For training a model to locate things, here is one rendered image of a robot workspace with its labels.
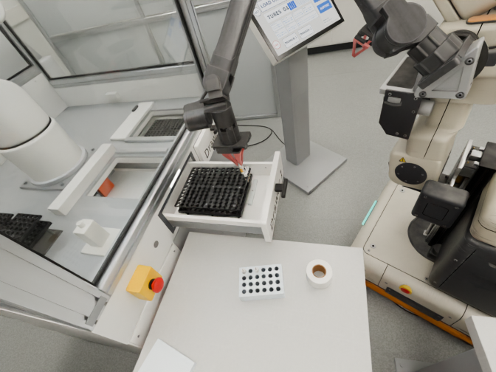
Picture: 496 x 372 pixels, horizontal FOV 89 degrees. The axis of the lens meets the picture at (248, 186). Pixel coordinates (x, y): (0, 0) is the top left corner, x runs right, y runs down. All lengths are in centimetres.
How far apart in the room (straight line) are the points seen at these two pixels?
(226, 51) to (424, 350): 148
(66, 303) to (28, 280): 10
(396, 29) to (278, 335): 75
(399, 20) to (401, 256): 102
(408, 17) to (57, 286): 87
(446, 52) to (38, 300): 93
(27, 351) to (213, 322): 160
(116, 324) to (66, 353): 128
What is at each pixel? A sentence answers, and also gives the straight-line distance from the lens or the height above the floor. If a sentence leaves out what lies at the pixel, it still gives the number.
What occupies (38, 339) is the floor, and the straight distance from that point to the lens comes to 223.
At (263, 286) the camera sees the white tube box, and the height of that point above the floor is 80.
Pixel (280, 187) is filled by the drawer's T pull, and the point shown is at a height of 91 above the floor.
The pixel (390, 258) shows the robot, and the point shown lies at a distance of 140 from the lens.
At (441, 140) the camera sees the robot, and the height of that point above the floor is 89.
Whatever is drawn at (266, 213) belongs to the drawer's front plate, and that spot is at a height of 93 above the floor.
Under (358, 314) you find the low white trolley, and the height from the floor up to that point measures 76.
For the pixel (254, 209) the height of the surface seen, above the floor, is 84.
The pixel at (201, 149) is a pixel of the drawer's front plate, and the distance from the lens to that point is 102.
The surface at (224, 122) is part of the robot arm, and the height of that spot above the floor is 114.
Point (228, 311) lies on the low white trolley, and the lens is 80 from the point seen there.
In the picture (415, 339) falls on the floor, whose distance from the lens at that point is 160.
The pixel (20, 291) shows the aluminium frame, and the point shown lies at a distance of 61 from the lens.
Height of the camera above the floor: 150
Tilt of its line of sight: 47 degrees down
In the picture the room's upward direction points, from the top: 17 degrees counter-clockwise
